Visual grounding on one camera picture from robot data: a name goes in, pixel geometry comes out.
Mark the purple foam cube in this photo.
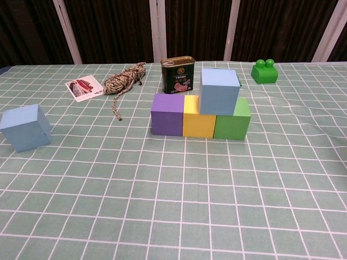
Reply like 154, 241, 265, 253
151, 93, 187, 136

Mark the light blue foam cube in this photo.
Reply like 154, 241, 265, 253
199, 68, 241, 115
0, 104, 52, 153

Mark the white photo card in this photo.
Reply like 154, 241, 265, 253
65, 75, 105, 103

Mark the green checkered tablecloth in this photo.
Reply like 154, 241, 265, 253
0, 61, 347, 260

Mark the braided rope bundle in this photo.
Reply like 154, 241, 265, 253
104, 62, 147, 122

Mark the black curtain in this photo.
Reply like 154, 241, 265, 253
0, 0, 347, 68

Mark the dark green luncheon meat can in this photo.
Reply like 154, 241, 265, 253
160, 56, 201, 95

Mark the yellow foam cube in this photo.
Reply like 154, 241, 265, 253
183, 95, 217, 138

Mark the green foam cube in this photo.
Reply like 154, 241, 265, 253
213, 97, 252, 141

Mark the green toy building brick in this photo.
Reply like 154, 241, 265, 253
250, 58, 279, 84

